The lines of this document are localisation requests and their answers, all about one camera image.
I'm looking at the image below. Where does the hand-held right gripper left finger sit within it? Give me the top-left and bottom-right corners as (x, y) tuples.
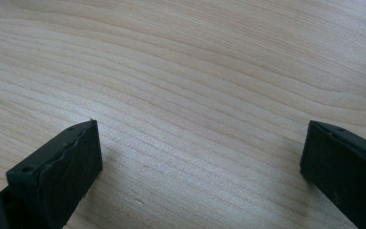
(0, 118), (104, 229)

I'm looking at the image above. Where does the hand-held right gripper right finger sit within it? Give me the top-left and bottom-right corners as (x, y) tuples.
(299, 119), (366, 229)

